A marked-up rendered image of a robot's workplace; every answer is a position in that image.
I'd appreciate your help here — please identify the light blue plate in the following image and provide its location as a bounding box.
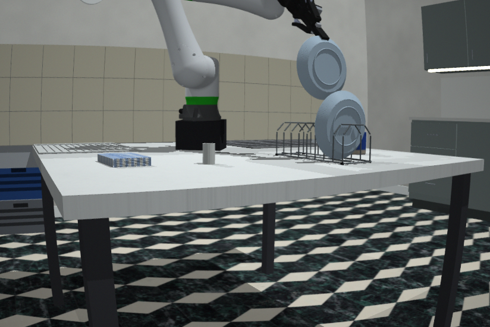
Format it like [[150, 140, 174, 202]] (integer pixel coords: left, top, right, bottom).
[[315, 90, 366, 159], [297, 36, 347, 100]]

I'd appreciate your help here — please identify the blue checkered towel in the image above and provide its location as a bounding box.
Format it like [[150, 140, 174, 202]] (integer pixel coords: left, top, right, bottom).
[[98, 153, 152, 168]]

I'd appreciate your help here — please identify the grey ribbed draining mat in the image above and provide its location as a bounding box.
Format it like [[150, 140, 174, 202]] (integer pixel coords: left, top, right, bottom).
[[34, 143, 142, 154]]

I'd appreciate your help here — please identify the dark blue mug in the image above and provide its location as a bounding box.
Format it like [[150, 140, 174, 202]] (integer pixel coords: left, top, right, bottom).
[[352, 132, 366, 155]]

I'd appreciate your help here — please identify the beige tiled wall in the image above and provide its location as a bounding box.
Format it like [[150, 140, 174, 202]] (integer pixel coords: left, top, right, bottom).
[[0, 44, 324, 168]]

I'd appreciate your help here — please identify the grey cylinder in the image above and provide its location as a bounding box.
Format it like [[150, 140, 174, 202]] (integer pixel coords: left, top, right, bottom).
[[203, 143, 215, 165]]

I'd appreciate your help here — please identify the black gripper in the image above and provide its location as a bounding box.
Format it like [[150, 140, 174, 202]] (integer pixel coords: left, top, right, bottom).
[[282, 0, 329, 40]]

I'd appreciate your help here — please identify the black wire dish rack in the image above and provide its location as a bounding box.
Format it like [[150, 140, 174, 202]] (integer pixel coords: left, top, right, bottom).
[[275, 122, 372, 165]]

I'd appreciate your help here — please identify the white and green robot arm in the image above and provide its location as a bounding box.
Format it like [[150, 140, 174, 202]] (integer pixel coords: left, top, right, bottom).
[[151, 0, 285, 121]]

